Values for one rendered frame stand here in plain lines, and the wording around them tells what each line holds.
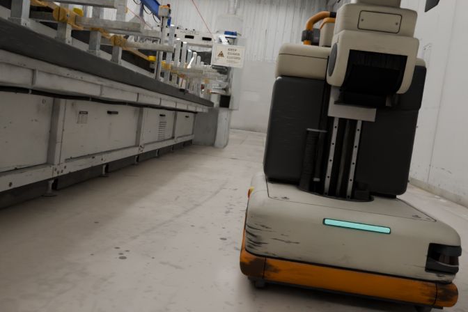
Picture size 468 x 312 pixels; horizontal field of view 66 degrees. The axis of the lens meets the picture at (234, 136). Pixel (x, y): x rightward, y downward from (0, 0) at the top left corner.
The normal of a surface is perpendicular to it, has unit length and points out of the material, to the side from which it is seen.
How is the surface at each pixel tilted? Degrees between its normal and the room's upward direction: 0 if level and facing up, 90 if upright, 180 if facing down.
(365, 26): 98
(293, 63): 90
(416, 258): 90
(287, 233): 90
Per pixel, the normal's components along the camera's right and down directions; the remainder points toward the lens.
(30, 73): 0.99, 0.13
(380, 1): -0.08, 0.18
